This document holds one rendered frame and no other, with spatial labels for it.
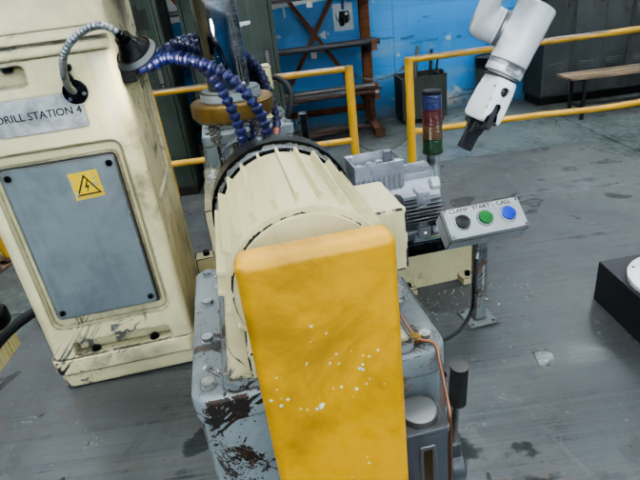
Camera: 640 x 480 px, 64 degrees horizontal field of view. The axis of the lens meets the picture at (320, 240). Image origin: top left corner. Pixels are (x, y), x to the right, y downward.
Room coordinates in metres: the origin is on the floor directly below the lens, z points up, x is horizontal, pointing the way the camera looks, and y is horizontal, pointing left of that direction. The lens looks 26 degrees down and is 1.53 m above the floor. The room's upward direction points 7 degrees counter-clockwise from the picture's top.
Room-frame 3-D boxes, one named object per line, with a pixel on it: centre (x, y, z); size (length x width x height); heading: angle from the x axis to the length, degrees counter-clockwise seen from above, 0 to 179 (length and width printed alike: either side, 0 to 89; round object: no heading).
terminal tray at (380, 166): (1.17, -0.15, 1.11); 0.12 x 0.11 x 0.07; 98
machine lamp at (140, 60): (0.87, 0.31, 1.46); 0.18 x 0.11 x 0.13; 98
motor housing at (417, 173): (1.18, -0.19, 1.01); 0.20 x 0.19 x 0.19; 98
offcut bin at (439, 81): (5.85, -1.36, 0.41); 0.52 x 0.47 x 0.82; 91
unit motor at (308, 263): (0.51, -0.01, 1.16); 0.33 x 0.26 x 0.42; 8
